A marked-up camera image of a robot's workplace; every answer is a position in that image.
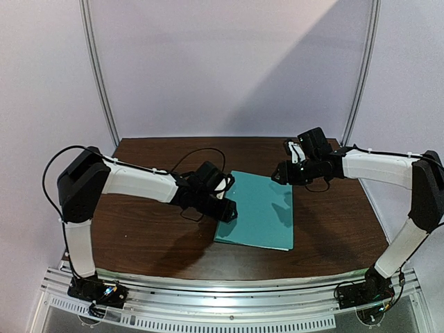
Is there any aluminium wall post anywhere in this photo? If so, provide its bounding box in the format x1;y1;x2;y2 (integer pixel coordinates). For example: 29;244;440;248
339;0;382;148
79;0;120;148

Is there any right aluminium wall post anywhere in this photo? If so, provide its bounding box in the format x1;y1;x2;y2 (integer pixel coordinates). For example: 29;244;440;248
339;0;382;148

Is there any aluminium front rail frame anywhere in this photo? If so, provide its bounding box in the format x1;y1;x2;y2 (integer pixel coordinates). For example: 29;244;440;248
29;263;434;332

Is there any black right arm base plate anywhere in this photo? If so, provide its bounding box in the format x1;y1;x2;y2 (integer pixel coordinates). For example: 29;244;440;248
334;277;404;312

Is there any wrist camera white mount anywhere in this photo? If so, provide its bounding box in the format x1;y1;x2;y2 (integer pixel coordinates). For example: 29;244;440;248
284;139;306;164
214;173;234;199

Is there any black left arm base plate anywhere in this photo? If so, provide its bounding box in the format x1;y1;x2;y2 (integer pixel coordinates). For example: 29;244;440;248
67;275;129;309

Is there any teal file folder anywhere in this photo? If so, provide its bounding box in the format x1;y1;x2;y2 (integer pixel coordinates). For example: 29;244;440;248
214;171;294;251

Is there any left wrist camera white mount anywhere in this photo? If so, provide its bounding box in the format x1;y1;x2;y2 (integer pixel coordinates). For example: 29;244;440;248
214;173;234;199

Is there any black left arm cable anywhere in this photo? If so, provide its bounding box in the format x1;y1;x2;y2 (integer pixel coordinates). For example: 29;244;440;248
42;144;226;223

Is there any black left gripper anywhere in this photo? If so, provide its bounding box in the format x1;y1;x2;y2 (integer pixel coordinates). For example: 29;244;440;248
194;189;238;223

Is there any left aluminium wall post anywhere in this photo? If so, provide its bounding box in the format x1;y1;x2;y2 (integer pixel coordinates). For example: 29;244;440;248
79;0;120;148

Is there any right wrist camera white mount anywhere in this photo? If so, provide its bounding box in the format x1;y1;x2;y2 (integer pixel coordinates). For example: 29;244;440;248
284;139;306;164

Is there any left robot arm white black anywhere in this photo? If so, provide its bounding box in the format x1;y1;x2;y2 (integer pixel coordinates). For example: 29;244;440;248
57;146;237;301

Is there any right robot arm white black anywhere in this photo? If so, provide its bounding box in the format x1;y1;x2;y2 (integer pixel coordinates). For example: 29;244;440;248
271;127;443;306

